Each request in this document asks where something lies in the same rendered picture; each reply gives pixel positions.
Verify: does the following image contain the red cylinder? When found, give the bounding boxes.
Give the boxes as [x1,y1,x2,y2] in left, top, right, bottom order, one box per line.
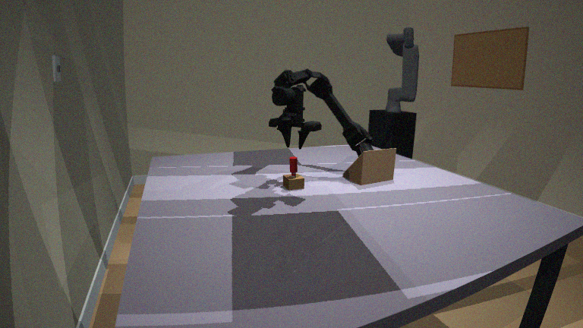
[289,156,298,173]

